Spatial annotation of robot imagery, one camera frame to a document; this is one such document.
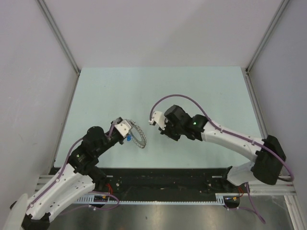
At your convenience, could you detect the large metal key organizer ring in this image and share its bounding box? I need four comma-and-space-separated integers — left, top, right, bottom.
124, 119, 147, 150

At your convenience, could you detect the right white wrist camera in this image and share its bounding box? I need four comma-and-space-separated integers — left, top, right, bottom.
149, 111, 166, 130

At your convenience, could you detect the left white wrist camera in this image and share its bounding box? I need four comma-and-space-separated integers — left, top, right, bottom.
114, 117, 132, 138

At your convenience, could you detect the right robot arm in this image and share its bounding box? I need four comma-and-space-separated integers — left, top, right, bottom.
150, 105, 286, 192

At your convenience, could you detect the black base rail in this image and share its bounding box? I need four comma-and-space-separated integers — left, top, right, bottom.
49, 167, 245, 202

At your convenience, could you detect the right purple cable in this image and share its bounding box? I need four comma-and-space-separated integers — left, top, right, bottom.
150, 94, 295, 225

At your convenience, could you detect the white cable duct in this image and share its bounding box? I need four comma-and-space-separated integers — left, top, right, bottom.
73, 194, 225, 206

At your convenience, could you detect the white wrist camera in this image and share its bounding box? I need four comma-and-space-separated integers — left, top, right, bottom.
149, 111, 166, 130
114, 117, 132, 138

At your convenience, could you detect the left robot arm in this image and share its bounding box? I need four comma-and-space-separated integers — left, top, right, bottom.
4, 121, 131, 230

